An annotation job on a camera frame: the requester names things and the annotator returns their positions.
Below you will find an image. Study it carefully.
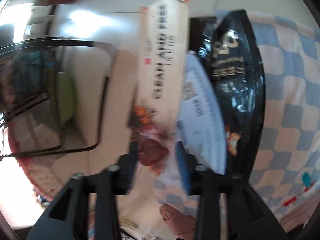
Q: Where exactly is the green basin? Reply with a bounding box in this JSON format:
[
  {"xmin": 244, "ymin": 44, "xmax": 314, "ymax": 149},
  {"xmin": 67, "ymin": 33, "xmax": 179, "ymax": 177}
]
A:
[{"xmin": 49, "ymin": 71, "xmax": 75, "ymax": 128}]

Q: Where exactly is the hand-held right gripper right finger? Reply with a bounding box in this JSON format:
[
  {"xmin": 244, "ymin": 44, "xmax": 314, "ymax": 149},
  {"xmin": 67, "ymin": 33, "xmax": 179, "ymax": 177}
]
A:
[{"xmin": 175, "ymin": 141, "xmax": 289, "ymax": 240}]

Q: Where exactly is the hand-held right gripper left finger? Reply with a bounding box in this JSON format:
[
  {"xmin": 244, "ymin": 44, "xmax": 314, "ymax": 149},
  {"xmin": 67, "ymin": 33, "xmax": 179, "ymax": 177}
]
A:
[{"xmin": 26, "ymin": 140, "xmax": 139, "ymax": 240}]

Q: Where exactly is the beige printed packet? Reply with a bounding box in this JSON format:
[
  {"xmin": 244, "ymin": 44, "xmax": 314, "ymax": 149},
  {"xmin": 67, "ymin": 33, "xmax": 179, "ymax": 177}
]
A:
[{"xmin": 126, "ymin": 0, "xmax": 195, "ymax": 167}]

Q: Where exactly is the black snack pouch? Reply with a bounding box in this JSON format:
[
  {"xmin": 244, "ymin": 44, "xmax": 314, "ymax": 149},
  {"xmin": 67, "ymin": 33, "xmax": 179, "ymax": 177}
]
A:
[{"xmin": 189, "ymin": 9, "xmax": 266, "ymax": 180}]

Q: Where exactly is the teal cap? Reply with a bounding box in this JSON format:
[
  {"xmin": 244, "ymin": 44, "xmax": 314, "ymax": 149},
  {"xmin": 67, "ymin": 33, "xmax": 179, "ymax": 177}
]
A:
[{"xmin": 301, "ymin": 172, "xmax": 313, "ymax": 188}]

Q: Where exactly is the black metal chair frame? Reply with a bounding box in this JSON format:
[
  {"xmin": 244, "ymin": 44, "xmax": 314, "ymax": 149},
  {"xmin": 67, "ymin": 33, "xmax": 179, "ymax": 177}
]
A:
[{"xmin": 0, "ymin": 36, "xmax": 119, "ymax": 157}]

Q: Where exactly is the pink slipper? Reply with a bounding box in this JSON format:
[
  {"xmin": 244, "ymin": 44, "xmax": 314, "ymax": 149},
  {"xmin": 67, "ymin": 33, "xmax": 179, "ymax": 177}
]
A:
[{"xmin": 160, "ymin": 204, "xmax": 200, "ymax": 240}]

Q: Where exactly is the red pen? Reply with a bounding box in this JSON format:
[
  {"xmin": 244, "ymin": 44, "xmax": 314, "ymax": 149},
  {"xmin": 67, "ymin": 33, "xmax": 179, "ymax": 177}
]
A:
[{"xmin": 281, "ymin": 189, "xmax": 310, "ymax": 208}]

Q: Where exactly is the white blue-edged packet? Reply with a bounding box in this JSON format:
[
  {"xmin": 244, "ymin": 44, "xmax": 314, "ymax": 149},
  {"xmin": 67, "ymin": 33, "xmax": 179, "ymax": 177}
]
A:
[{"xmin": 175, "ymin": 51, "xmax": 228, "ymax": 175}]

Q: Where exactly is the blue white checkered cloth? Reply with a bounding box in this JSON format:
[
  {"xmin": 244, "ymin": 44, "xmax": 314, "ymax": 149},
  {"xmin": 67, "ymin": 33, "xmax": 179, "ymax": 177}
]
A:
[{"xmin": 150, "ymin": 11, "xmax": 320, "ymax": 228}]

